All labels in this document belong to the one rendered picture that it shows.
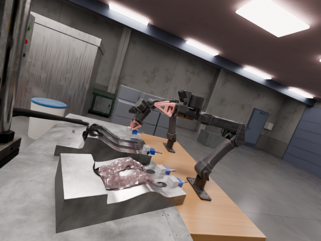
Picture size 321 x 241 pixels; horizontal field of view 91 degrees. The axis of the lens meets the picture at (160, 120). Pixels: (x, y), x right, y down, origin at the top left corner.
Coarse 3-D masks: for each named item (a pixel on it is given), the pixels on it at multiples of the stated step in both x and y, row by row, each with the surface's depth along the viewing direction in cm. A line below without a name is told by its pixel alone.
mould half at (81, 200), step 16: (64, 160) 58; (80, 160) 61; (112, 160) 75; (64, 176) 50; (80, 176) 52; (96, 176) 55; (160, 176) 80; (64, 192) 44; (80, 192) 46; (96, 192) 48; (112, 192) 55; (128, 192) 57; (144, 192) 57; (160, 192) 64; (176, 192) 71; (64, 208) 42; (80, 208) 45; (96, 208) 48; (112, 208) 51; (128, 208) 55; (144, 208) 60; (160, 208) 65; (64, 224) 44; (80, 224) 47
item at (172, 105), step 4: (160, 104) 71; (164, 104) 72; (168, 104) 71; (172, 104) 71; (176, 104) 74; (160, 108) 72; (172, 108) 72; (164, 112) 72; (168, 112) 73; (172, 112) 72
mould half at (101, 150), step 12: (72, 132) 97; (108, 132) 103; (60, 144) 79; (72, 144) 82; (84, 144) 81; (96, 144) 83; (108, 144) 85; (120, 144) 97; (132, 144) 102; (96, 156) 84; (108, 156) 86; (120, 156) 88; (132, 156) 90; (144, 156) 92
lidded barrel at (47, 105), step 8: (32, 104) 235; (40, 104) 231; (48, 104) 238; (56, 104) 252; (64, 104) 269; (48, 112) 238; (56, 112) 246; (32, 120) 238; (40, 120) 238; (48, 120) 242; (56, 120) 252; (32, 128) 241; (40, 128) 241; (48, 128) 247; (32, 136) 243; (40, 136) 245
